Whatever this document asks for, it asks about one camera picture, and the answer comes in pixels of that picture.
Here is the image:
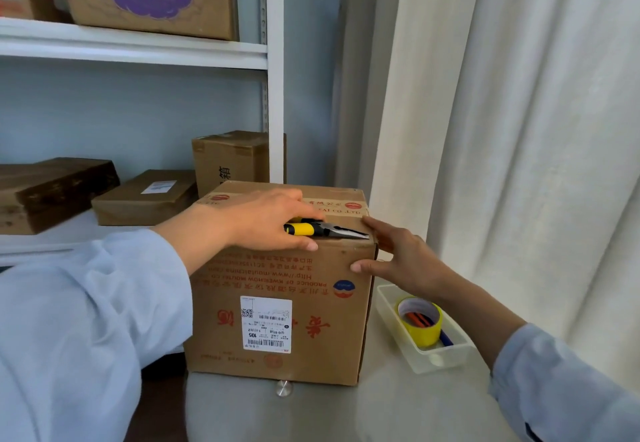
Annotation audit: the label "white curtain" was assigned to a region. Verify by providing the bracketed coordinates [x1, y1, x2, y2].
[367, 0, 640, 397]

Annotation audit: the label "upright small cardboard box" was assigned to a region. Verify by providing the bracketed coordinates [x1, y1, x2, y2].
[191, 130, 287, 199]

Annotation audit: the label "yellow handled pliers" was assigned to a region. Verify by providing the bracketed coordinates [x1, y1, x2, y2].
[283, 216, 371, 241]

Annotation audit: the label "brown cardboard box red print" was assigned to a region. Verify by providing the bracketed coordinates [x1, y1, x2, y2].
[183, 180, 379, 387]

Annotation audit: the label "yellow tape roll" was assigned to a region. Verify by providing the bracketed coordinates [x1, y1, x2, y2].
[395, 296, 445, 349]

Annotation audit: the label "person's right hand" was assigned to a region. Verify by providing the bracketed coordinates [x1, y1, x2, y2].
[349, 216, 453, 303]

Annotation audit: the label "person's left forearm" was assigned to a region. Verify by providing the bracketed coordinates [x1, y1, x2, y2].
[0, 200, 233, 442]

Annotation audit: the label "clear plastic container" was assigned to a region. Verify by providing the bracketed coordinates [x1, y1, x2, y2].
[375, 284, 476, 375]

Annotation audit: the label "dark brown flat box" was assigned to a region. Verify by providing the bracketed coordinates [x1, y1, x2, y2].
[0, 158, 121, 235]

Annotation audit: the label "white metal shelf unit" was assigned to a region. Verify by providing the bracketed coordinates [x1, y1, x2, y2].
[0, 0, 286, 267]

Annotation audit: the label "person's left hand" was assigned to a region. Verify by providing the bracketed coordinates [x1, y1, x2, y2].
[225, 188, 327, 253]

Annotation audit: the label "flat brown box white label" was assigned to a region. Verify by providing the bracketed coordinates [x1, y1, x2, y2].
[91, 170, 199, 227]

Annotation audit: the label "person's right forearm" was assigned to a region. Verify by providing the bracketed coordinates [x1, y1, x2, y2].
[425, 274, 640, 442]

